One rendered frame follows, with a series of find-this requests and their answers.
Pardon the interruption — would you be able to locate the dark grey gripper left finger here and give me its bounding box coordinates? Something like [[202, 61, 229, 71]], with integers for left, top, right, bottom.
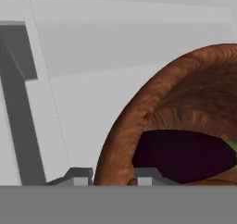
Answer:
[[45, 167, 94, 187]]

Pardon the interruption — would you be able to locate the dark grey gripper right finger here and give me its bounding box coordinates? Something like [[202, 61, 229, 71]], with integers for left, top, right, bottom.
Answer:
[[134, 167, 182, 187]]

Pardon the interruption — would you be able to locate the brown wooden bowl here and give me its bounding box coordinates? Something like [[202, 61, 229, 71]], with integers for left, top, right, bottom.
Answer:
[[93, 43, 237, 187]]

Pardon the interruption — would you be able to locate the dark purple eggplant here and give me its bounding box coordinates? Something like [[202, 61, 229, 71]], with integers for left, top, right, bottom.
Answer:
[[131, 129, 237, 185]]

